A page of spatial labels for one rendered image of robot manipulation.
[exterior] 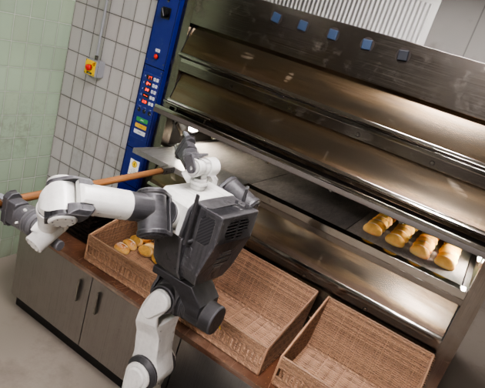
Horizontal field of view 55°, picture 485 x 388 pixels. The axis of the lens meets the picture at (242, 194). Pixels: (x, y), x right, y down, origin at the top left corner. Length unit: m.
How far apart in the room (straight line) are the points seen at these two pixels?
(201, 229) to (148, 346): 0.59
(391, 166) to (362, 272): 0.54
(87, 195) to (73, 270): 1.40
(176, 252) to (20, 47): 1.94
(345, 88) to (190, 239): 1.14
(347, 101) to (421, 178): 0.49
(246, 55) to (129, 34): 0.81
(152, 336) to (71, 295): 0.98
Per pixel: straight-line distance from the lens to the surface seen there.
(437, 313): 2.39
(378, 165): 2.27
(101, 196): 1.36
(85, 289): 2.69
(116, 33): 3.09
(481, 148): 2.19
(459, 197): 2.24
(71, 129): 3.38
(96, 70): 3.10
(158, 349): 1.92
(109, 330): 2.65
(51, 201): 1.36
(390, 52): 2.26
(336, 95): 2.31
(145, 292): 2.46
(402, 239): 2.48
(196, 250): 1.56
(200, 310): 1.71
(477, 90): 2.20
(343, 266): 2.42
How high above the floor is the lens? 1.96
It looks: 19 degrees down
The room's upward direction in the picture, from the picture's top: 17 degrees clockwise
